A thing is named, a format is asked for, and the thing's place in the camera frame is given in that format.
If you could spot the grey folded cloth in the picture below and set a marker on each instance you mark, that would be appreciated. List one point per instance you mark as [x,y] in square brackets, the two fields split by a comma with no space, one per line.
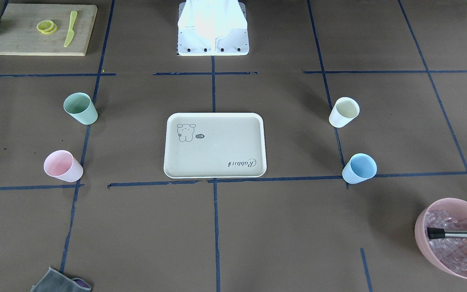
[54,281]

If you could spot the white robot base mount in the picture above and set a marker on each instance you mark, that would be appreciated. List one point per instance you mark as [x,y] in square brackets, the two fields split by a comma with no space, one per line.
[212,28]

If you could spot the green cup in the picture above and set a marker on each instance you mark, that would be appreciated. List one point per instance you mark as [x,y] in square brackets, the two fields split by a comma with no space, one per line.
[80,106]

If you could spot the metal black-tipped tongs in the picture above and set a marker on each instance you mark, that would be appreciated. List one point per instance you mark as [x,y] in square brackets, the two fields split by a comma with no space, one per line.
[440,233]

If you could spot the wooden cutting board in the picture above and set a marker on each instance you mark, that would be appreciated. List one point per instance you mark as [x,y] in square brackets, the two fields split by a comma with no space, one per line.
[19,36]

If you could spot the lemon slices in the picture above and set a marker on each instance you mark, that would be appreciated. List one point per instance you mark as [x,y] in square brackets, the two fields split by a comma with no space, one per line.
[47,27]

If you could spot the pink bowl with ice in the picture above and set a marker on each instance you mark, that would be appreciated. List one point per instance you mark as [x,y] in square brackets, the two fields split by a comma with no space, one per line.
[447,254]

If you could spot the yellow plastic knife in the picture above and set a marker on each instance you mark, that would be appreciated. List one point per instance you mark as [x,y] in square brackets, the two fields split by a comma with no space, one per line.
[70,29]

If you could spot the cream yellow cup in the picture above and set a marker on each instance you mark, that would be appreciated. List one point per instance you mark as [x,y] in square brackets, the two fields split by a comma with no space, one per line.
[344,111]

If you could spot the pink cup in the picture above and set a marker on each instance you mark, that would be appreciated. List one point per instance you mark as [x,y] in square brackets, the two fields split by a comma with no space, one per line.
[63,165]

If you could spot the cream rabbit tray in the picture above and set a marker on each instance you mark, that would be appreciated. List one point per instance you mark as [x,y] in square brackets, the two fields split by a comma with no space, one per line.
[215,145]

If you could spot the blue cup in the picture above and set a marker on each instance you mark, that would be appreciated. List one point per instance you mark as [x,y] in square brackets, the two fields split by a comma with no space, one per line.
[359,168]

